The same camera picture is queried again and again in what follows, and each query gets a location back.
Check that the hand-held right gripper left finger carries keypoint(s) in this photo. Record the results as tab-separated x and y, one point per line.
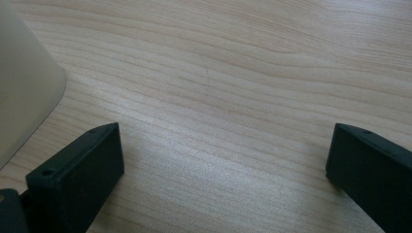
73	181

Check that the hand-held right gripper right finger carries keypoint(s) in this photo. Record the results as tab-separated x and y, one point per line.
372	171

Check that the white plastic container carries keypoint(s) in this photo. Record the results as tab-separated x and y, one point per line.
26	87

